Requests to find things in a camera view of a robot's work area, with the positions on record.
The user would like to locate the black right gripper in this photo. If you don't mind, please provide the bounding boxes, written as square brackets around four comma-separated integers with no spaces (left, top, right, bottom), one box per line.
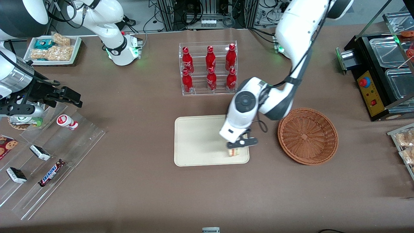
[19,77,83,108]

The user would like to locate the beige plastic tray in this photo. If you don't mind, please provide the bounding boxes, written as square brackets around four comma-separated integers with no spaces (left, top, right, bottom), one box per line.
[174,114,250,167]

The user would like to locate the white snack tray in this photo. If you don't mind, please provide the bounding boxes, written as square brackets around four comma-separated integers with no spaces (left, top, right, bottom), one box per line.
[23,35,82,66]

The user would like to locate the small wicker coaster basket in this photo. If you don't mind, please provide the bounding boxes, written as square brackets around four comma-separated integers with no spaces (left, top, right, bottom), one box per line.
[8,116,44,130]

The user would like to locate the brown wicker basket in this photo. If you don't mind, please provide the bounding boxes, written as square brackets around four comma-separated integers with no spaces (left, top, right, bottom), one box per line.
[278,108,339,166]

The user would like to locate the metal edged snack tray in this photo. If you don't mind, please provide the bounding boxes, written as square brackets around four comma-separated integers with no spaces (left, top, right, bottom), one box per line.
[387,123,414,181]

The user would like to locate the white red yogurt bottle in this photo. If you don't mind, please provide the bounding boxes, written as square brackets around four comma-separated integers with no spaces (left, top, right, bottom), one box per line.
[57,114,79,131]

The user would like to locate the green white packet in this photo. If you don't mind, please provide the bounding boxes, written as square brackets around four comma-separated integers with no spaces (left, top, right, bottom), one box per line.
[11,116,43,127]

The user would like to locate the large peanut brittle pack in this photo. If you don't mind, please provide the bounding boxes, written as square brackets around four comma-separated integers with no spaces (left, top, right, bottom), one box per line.
[30,45,74,62]

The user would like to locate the clear acrylic tiered shelf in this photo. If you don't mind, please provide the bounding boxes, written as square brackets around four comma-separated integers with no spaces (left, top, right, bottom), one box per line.
[0,104,106,221]

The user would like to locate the red cola bottle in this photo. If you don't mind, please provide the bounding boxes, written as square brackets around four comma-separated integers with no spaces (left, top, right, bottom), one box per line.
[182,69,194,94]
[206,46,216,70]
[182,47,194,74]
[225,43,236,71]
[206,67,217,92]
[226,68,237,91]

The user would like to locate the small peanut brittle pack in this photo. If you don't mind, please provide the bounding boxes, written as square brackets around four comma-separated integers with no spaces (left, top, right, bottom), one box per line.
[52,32,71,46]

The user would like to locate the teal snack packet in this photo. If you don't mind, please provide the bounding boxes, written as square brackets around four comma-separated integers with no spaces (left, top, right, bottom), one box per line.
[34,39,54,50]

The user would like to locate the black white snack bar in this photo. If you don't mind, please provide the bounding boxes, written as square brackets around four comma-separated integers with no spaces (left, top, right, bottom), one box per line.
[30,145,51,161]
[6,167,27,184]

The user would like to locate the clear acrylic bottle rack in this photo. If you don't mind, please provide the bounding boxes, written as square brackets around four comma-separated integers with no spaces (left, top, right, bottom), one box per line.
[179,41,238,96]

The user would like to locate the Snickers chocolate bar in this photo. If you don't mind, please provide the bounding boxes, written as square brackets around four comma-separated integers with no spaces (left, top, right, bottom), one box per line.
[38,159,66,187]

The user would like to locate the red cookie packet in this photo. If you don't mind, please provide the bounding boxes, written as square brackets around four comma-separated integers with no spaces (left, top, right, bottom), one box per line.
[0,134,19,161]

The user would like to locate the aluminium equipment rack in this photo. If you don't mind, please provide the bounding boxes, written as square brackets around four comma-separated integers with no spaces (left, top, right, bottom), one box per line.
[157,0,259,31]

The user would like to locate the black food warmer appliance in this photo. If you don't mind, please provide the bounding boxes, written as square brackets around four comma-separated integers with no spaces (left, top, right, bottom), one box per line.
[336,32,414,122]

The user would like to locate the clear bag of pastries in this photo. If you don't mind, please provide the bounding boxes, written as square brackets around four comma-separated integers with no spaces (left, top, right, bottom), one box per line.
[399,147,414,165]
[395,129,414,148]

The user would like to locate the metal food pan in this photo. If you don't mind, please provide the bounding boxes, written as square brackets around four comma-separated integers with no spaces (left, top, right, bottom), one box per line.
[386,68,414,101]
[369,37,405,68]

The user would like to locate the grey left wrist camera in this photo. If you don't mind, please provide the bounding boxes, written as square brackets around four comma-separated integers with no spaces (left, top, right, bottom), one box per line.
[226,137,259,150]

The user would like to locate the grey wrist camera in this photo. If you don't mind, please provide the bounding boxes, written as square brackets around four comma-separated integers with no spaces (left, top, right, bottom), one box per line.
[0,95,45,118]
[226,137,259,150]

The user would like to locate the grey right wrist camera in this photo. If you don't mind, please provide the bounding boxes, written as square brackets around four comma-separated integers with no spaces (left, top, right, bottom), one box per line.
[0,95,45,118]

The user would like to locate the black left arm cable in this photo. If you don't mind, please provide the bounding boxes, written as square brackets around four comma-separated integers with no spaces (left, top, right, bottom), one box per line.
[252,0,334,134]

